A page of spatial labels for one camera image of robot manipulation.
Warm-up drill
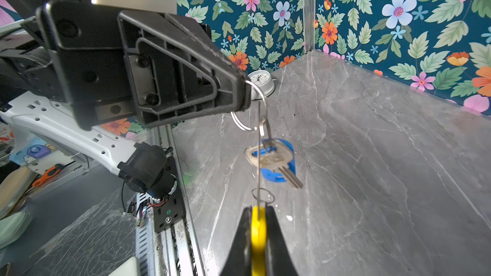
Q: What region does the large grey perforated keyring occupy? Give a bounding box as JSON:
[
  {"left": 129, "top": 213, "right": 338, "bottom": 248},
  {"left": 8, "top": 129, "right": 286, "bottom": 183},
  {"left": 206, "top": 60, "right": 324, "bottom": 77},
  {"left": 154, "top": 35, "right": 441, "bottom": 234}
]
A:
[{"left": 250, "top": 99, "right": 276, "bottom": 276}]

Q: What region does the key with blue tag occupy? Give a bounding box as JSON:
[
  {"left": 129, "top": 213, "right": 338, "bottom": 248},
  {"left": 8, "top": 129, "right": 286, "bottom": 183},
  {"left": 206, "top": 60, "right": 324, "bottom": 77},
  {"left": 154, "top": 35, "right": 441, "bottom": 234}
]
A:
[{"left": 244, "top": 119, "right": 303, "bottom": 189}]

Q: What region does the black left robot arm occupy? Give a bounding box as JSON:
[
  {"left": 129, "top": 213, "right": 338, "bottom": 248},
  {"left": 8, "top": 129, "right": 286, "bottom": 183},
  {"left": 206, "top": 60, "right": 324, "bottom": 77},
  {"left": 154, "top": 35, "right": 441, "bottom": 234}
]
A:
[{"left": 1, "top": 0, "right": 251, "bottom": 198}]

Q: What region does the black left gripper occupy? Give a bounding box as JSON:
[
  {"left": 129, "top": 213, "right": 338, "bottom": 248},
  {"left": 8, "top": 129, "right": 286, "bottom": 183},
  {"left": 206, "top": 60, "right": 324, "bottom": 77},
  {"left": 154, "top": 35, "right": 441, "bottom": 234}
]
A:
[{"left": 35, "top": 0, "right": 251, "bottom": 130}]

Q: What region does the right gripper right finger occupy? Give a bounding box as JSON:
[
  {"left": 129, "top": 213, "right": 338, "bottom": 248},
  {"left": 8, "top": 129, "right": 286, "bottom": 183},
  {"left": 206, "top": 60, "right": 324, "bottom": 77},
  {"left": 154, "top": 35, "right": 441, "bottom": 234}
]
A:
[{"left": 265, "top": 206, "right": 299, "bottom": 276}]

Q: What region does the small silver split ring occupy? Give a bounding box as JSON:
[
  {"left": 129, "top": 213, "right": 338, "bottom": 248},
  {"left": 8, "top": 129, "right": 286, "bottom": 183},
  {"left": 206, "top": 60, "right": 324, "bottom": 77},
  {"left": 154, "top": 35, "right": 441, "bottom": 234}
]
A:
[{"left": 229, "top": 79, "right": 269, "bottom": 133}]

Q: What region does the white alarm clock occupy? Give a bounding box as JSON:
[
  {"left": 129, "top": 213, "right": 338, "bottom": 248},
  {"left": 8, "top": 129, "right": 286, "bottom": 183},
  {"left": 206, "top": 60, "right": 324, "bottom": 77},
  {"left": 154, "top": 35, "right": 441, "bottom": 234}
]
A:
[{"left": 248, "top": 70, "right": 275, "bottom": 97}]

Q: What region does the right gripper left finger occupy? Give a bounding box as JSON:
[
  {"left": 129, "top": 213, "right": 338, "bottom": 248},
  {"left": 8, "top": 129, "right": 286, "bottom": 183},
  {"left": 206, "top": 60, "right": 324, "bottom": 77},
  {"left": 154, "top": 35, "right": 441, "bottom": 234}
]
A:
[{"left": 220, "top": 207, "right": 253, "bottom": 276}]

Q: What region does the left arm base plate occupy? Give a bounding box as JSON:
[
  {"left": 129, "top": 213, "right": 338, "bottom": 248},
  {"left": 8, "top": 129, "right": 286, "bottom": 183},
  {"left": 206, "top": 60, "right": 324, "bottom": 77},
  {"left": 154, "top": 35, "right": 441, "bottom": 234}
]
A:
[{"left": 136, "top": 157, "right": 185, "bottom": 233}]

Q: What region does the orange handled tool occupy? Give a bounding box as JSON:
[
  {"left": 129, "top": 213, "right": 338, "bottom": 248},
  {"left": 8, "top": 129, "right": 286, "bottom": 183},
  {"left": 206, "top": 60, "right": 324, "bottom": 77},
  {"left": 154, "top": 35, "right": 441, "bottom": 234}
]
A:
[{"left": 32, "top": 164, "right": 65, "bottom": 188}]

